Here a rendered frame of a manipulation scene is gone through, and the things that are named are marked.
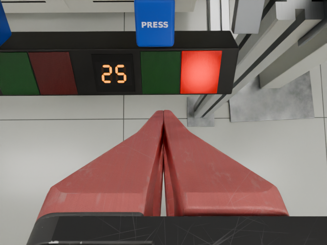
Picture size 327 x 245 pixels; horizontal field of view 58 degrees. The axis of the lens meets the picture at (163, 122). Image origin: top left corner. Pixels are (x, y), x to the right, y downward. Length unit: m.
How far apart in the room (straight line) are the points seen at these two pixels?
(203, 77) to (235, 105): 0.68
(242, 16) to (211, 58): 0.04
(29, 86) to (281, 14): 0.21
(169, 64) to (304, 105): 0.78
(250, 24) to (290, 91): 0.73
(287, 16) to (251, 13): 0.05
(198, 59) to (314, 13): 0.11
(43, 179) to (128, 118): 0.30
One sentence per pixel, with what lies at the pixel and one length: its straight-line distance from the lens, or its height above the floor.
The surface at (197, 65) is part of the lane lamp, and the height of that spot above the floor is 0.66.
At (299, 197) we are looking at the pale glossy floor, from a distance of 0.97.
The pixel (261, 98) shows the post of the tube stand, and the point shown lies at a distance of 0.93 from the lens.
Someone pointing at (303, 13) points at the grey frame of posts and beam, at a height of 0.64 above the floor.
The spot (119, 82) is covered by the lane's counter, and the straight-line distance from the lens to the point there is 0.23.
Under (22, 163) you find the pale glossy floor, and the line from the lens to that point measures 0.96.
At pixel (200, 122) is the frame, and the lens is 0.88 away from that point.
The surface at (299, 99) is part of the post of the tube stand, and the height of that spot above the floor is 0.01.
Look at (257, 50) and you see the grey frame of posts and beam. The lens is 0.34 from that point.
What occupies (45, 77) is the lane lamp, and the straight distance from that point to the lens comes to 0.24.
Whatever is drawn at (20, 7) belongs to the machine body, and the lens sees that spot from 0.96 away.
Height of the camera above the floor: 0.87
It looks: 83 degrees down
